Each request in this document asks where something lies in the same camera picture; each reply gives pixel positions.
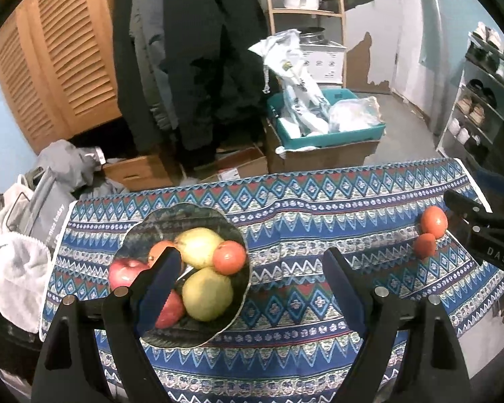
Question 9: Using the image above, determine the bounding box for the round metal tin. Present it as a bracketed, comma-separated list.
[298, 26, 327, 47]

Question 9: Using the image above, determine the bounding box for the white plastic bag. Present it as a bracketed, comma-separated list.
[248, 29, 333, 136]

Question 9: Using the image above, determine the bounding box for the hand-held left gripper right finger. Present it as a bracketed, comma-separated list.
[321, 247, 474, 403]

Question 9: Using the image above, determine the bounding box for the open cardboard box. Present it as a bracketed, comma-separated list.
[192, 147, 270, 184]

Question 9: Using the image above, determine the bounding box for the wooden shelf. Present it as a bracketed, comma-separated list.
[259, 0, 348, 90]

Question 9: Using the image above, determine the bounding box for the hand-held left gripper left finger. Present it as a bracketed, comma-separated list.
[31, 247, 183, 403]

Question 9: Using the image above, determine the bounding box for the teal crate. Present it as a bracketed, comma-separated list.
[266, 88, 387, 152]

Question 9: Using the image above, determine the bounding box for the grey clothing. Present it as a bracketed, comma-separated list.
[36, 139, 127, 199]

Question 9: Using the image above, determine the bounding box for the dark glass plate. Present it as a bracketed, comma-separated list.
[120, 204, 253, 349]

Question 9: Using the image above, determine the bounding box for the light grey fleece blanket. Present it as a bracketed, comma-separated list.
[0, 176, 35, 258]

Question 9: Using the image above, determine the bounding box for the white towel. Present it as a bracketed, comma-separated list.
[0, 232, 56, 333]

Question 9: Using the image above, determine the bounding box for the red apple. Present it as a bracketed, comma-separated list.
[155, 289, 186, 330]
[108, 259, 152, 290]

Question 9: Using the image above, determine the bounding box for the grey printed bag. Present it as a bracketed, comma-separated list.
[25, 168, 75, 253]

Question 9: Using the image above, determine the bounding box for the wooden louvered cabinet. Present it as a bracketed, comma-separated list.
[0, 0, 127, 154]

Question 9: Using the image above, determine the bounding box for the white box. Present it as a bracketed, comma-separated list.
[300, 42, 347, 87]

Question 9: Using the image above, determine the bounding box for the black coat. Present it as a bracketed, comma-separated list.
[111, 0, 279, 165]

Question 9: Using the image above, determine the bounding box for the blue patterned tablecloth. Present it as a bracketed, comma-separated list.
[38, 157, 504, 403]

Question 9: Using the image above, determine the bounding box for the clear plastic bag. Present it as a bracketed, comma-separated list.
[328, 96, 384, 133]

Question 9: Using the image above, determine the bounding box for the group of shoes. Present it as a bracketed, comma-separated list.
[447, 21, 504, 156]

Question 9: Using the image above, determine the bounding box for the grey shoe rack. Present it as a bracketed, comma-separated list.
[436, 29, 504, 169]

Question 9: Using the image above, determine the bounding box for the large cardboard box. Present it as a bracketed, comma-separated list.
[262, 118, 381, 176]

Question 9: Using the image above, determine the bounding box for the yellow pear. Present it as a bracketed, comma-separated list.
[174, 227, 226, 270]
[181, 266, 235, 322]

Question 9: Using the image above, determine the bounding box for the orange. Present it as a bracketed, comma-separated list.
[414, 233, 438, 260]
[212, 240, 248, 276]
[420, 206, 449, 236]
[148, 240, 181, 268]

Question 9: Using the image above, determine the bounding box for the grey jacket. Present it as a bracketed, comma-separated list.
[129, 0, 178, 132]

